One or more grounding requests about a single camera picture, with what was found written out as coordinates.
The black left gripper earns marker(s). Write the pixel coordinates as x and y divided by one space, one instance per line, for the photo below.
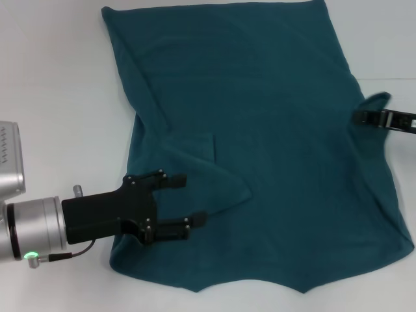
104 214

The small silver connector stub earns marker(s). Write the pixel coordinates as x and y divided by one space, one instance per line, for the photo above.
78 191

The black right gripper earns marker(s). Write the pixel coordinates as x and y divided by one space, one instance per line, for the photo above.
403 122

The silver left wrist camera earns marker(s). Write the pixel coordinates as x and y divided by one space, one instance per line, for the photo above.
9 162

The blue teal shirt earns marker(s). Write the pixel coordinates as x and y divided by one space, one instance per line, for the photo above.
243 97

